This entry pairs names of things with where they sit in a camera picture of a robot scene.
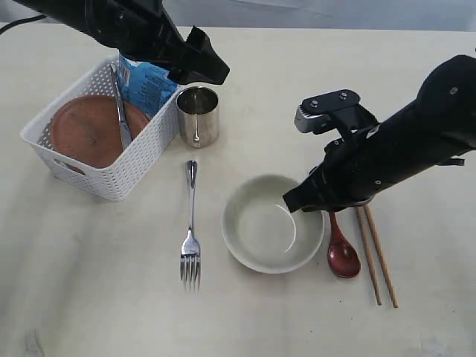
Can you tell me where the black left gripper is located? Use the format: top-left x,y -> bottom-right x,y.
77,1 -> 230,85

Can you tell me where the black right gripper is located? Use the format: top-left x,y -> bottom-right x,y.
283,104 -> 383,213

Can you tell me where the shiny steel cup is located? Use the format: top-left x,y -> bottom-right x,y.
176,86 -> 219,149

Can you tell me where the wooden chopstick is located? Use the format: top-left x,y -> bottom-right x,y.
364,205 -> 399,309
355,207 -> 382,306

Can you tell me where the white ceramic bowl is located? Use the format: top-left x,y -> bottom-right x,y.
222,174 -> 325,274

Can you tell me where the red-brown wooden spoon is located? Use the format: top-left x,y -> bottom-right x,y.
327,212 -> 361,279

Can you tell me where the steel spoon long handle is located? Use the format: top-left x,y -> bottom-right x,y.
180,160 -> 202,292

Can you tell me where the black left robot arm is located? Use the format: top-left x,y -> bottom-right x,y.
19,0 -> 230,85

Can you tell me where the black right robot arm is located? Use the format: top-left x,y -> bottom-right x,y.
283,54 -> 475,212

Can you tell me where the blue snack packet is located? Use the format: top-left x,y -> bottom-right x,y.
118,54 -> 178,118

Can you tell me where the brown round plate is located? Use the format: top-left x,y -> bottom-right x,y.
49,94 -> 150,175

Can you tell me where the white perforated plastic basket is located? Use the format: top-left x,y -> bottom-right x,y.
20,56 -> 182,202

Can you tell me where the white curtain backdrop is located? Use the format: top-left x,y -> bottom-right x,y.
0,0 -> 476,33

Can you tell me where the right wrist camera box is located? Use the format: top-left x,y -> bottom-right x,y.
294,89 -> 362,135

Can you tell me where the black cable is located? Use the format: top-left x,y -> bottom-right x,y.
0,13 -> 48,36

